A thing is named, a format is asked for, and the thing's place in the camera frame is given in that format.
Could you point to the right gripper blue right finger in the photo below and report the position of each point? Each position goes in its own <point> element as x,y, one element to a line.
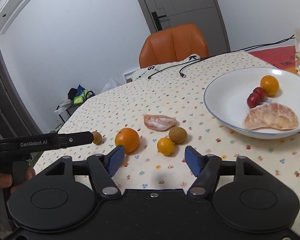
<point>206,169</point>

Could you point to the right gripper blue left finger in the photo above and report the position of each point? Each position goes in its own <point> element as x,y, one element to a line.
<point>102,168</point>

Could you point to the brown longan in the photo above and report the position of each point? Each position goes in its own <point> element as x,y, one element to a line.
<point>178,135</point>
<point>97,137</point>

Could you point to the large orange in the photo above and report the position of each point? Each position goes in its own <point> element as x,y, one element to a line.
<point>129,139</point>

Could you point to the yellow kumquat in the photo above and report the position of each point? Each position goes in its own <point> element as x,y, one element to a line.
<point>166,146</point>

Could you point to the small pomelo segment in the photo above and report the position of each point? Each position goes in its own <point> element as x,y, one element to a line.
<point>158,122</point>

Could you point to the white plate blue rim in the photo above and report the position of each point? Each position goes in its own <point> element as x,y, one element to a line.
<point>226,99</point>

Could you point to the large pomelo segment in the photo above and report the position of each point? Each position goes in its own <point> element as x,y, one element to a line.
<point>271,115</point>

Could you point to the small orange kumquat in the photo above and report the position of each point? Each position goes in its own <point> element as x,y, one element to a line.
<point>270,85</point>

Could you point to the person's left hand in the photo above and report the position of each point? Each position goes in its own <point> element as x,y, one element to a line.
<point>6,180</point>

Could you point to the black side rack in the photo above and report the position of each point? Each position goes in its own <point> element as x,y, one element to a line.
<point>65,107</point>

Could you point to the floral patterned tablecloth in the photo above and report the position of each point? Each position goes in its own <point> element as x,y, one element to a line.
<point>169,94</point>

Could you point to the green and black bag pile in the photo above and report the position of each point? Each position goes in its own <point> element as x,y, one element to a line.
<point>79,95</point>

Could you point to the clear plastic bag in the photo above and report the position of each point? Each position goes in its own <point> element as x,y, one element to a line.
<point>111,84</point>

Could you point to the white box behind chair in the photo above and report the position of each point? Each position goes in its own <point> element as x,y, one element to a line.
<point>128,77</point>

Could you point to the white cushion black letters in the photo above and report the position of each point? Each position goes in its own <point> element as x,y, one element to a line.
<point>146,72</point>

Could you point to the orange leather chair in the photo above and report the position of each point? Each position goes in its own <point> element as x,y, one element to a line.
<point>173,45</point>

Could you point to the red paper mat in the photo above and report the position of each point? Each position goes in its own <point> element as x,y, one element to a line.
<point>282,57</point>

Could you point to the grey door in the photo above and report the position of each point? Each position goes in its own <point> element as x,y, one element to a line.
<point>205,14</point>

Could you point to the dark doorway frame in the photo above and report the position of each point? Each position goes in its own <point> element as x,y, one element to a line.
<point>15,119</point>

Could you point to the black door handle lock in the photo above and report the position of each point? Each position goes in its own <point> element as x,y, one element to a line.
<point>156,20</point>

